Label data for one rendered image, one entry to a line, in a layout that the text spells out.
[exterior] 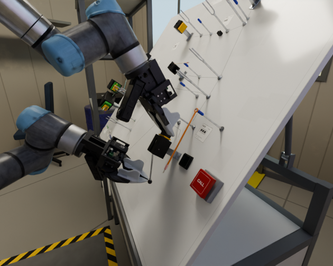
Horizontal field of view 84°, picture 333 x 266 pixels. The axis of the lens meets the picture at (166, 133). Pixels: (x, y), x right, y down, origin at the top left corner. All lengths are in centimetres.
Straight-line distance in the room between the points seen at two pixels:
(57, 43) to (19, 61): 309
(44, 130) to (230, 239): 67
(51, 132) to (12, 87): 298
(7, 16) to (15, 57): 297
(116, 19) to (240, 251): 74
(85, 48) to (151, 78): 17
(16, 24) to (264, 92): 57
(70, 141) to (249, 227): 68
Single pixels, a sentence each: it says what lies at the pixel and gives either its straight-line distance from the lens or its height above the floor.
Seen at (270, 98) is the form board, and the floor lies 130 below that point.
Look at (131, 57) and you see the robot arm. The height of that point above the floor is 138.
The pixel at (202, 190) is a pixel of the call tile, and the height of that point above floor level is 111.
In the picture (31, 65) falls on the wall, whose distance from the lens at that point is 355.
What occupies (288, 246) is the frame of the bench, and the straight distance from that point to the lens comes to 83.
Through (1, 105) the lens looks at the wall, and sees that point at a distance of 350.
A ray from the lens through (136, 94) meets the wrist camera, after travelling 49.
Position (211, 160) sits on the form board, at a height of 114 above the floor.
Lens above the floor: 137
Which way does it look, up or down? 20 degrees down
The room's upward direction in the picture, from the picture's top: straight up
